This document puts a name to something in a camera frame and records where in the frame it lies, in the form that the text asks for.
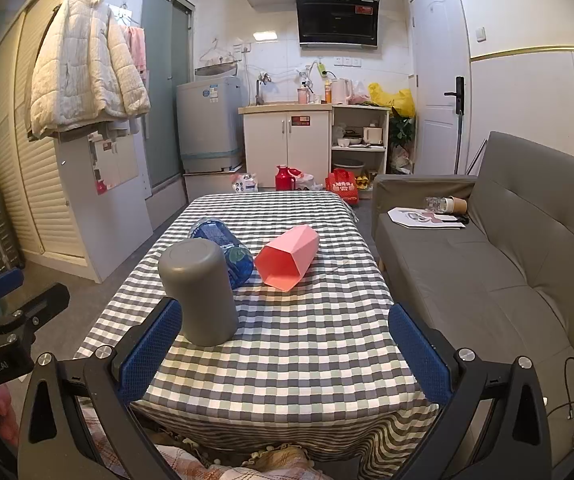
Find white door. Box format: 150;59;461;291
409;0;470;176

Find pink towel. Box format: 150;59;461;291
124;25;147;75

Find pink faceted cup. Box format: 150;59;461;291
254;225;320;293

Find louvred wardrobe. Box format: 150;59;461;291
0;0;102;281

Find red shopping bag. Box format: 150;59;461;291
325;168;361;206

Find white puffer jacket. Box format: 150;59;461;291
29;0;152;140

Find blue plastic water bottle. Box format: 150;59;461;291
188;216;255;290

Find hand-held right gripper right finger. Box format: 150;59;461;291
388;302;553;480

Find wire clothes hanger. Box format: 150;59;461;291
199;39;238;64

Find green plant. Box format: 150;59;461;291
391;110;416;148

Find grey cup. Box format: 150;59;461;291
158;239;238;347

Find white open shelf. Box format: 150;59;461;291
330;105;392;188

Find grey sofa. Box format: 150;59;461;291
371;131;574;471

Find white papers on sofa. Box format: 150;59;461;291
387;206;467;230

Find white plastic bag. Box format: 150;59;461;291
232;172;259;194

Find white sink cabinet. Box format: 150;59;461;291
238;103;333;192

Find pale pink kettle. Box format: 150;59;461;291
331;78;354;106

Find yellow plastic bag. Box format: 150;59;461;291
368;82;416;118

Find grey washing machine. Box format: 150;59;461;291
176;76;244;173

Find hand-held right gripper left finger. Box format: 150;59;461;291
17;296;184;480

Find black range hood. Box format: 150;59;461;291
291;0;382;49

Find grey checkered tablecloth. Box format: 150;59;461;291
74;191;440;480

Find red thermos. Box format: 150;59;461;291
274;164;299;192

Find frosted glass sliding door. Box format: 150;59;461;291
141;0;195;196

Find black door lock handle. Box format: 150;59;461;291
444;76;465;115

